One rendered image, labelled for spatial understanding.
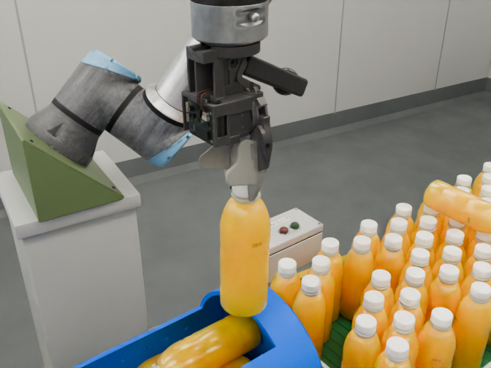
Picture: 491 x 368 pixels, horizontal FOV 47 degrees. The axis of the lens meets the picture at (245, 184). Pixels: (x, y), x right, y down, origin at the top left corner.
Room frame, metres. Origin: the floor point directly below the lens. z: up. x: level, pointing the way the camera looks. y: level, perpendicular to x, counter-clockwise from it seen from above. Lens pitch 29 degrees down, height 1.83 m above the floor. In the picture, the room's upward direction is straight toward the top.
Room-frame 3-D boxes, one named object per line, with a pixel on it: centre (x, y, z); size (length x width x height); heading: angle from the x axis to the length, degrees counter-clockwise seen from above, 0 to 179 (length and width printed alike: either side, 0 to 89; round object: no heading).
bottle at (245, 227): (0.67, 0.00, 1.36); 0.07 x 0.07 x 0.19
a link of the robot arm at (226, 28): (0.66, 0.02, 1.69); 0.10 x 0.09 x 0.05; 37
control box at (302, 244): (1.12, -0.08, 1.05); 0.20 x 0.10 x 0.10; 127
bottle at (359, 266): (1.05, -0.27, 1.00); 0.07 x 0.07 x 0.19
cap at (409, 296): (0.86, -0.33, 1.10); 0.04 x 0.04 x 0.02
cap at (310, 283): (0.91, -0.13, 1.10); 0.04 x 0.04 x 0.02
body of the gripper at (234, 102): (0.66, 0.02, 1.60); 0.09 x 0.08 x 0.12; 127
